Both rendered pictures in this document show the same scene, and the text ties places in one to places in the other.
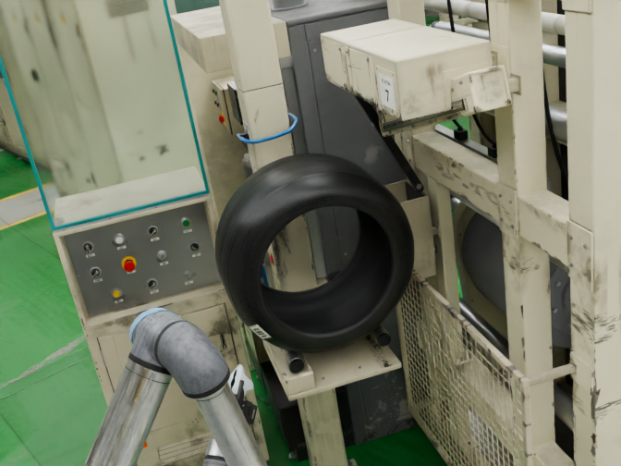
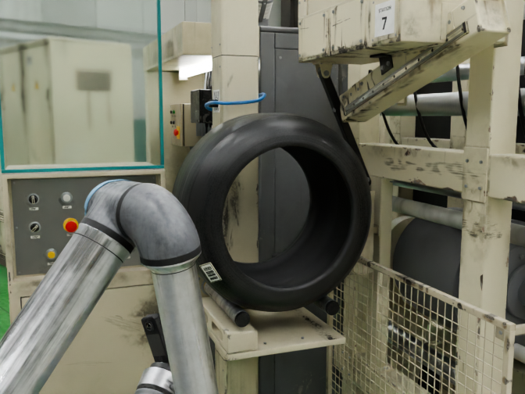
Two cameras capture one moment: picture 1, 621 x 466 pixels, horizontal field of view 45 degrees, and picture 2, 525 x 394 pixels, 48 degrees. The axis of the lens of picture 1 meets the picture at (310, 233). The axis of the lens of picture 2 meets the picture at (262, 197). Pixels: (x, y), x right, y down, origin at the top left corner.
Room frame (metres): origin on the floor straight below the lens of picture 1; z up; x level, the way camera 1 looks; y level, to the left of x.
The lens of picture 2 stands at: (0.36, 0.27, 1.46)
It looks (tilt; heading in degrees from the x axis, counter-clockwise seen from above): 8 degrees down; 352
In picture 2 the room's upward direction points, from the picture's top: straight up
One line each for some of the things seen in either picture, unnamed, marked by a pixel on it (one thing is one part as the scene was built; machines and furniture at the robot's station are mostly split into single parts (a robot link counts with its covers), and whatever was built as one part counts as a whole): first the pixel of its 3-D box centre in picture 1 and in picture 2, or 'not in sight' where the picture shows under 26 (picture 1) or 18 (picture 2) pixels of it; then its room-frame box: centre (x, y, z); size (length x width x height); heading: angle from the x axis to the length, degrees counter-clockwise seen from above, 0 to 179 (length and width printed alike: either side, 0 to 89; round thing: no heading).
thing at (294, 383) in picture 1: (286, 355); (224, 321); (2.08, 0.14, 0.84); 0.36 x 0.09 x 0.06; 12
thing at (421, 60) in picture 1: (396, 64); (376, 30); (2.05, -0.31, 1.71); 0.61 x 0.25 x 0.15; 12
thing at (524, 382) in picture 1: (455, 398); (395, 385); (1.96, -0.36, 0.65); 0.90 x 0.02 x 0.70; 12
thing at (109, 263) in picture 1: (167, 343); (89, 327); (2.64, 0.64, 0.63); 0.56 x 0.41 x 1.27; 102
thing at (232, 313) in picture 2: (283, 338); (224, 301); (2.08, 0.14, 0.90); 0.35 x 0.05 x 0.05; 12
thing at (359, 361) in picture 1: (328, 352); (266, 327); (2.11, 0.01, 0.80); 0.37 x 0.36 x 0.02; 102
